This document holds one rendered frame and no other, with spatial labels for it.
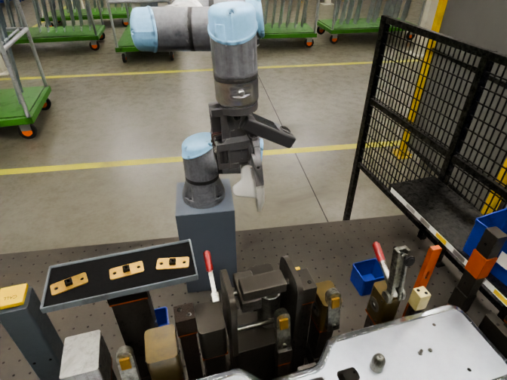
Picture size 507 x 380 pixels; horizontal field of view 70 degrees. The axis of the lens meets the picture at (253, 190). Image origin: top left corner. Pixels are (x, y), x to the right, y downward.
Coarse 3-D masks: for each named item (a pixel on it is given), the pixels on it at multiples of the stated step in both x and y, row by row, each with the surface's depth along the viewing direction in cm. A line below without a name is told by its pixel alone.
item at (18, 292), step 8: (8, 288) 89; (16, 288) 89; (24, 288) 89; (0, 296) 87; (8, 296) 87; (16, 296) 87; (24, 296) 88; (0, 304) 86; (8, 304) 86; (16, 304) 86
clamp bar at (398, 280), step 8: (400, 248) 93; (392, 256) 94; (400, 256) 92; (408, 256) 90; (392, 264) 95; (400, 264) 95; (408, 264) 90; (392, 272) 95; (400, 272) 96; (392, 280) 96; (400, 280) 97; (392, 288) 97; (400, 288) 98; (392, 296) 98; (400, 296) 99
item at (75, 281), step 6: (78, 276) 92; (84, 276) 92; (60, 282) 90; (66, 282) 89; (72, 282) 90; (78, 282) 90; (84, 282) 90; (54, 288) 89; (60, 288) 89; (66, 288) 89; (72, 288) 89; (54, 294) 87
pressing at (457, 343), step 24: (432, 312) 102; (456, 312) 102; (336, 336) 96; (360, 336) 96; (384, 336) 96; (408, 336) 96; (432, 336) 96; (456, 336) 96; (480, 336) 96; (336, 360) 91; (360, 360) 91; (408, 360) 91; (432, 360) 91; (456, 360) 91; (480, 360) 91; (504, 360) 91
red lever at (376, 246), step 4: (372, 244) 104; (376, 244) 103; (376, 248) 103; (380, 248) 103; (376, 252) 103; (380, 252) 103; (376, 256) 103; (380, 256) 102; (384, 256) 103; (380, 260) 102; (384, 260) 102; (380, 264) 102; (384, 264) 102; (384, 268) 101; (388, 268) 102; (384, 272) 101; (388, 272) 101; (384, 276) 101; (388, 276) 101; (396, 292) 99; (396, 296) 99
